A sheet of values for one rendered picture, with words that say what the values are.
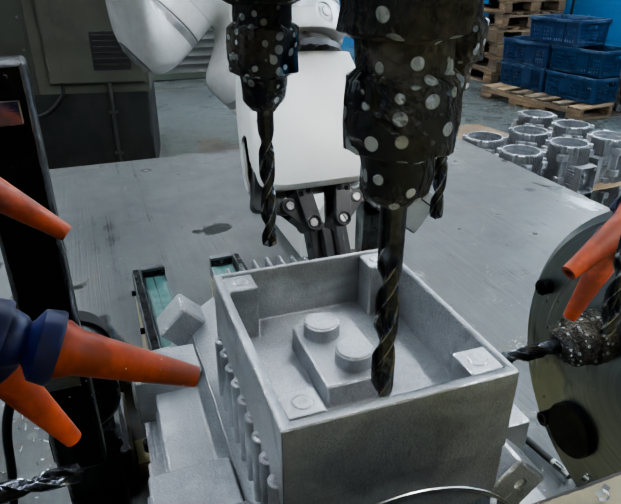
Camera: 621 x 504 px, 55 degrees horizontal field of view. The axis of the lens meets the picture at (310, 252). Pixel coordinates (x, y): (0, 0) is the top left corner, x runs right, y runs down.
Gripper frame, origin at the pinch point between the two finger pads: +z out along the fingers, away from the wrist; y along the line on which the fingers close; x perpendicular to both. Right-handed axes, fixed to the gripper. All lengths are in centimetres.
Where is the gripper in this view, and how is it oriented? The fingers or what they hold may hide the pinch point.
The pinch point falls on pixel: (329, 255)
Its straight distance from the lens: 45.3
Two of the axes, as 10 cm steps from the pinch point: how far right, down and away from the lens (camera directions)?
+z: 1.8, 9.8, -0.3
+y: -9.3, 1.6, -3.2
